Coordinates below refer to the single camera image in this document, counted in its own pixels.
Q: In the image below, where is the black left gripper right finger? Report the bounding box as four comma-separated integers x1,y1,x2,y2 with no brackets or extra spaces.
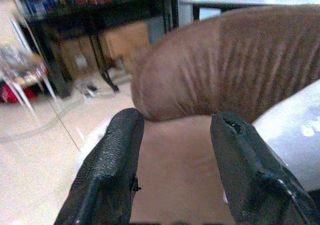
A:
210,111,320,225

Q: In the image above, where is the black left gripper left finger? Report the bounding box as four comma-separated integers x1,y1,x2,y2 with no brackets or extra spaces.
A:
53,107,145,225

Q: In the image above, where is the white printed pillow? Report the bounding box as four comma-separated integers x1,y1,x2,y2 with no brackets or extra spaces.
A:
251,78,320,192

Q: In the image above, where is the white fluffy rug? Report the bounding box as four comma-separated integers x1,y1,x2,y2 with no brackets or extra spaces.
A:
76,114,118,168

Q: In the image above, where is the red bag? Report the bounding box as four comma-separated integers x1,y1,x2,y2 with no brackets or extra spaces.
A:
0,83,38,105

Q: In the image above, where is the brown cardboard box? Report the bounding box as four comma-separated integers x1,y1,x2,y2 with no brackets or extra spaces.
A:
103,21,152,74

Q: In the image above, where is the black metal shelf rack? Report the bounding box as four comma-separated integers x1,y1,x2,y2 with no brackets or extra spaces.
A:
14,0,180,99

